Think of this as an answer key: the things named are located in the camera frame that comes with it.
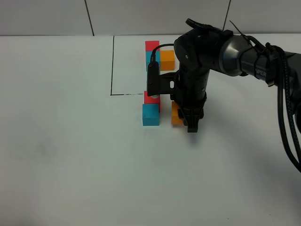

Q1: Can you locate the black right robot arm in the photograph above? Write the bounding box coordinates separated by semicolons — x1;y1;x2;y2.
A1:
174;19;301;132

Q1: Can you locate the black right camera cable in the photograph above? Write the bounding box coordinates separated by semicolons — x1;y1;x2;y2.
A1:
265;42;301;172

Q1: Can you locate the red template block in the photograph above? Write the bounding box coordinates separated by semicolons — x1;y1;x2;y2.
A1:
145;40;160;52

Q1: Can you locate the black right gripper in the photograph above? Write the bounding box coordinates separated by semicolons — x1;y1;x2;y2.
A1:
171;68;209;133

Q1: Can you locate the blue template block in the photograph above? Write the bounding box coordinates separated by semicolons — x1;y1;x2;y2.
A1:
145;51;161;71

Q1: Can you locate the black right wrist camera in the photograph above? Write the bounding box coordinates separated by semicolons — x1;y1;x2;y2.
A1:
147;61;178;97

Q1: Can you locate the orange template block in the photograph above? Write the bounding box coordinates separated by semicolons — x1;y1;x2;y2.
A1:
160;50;175;71

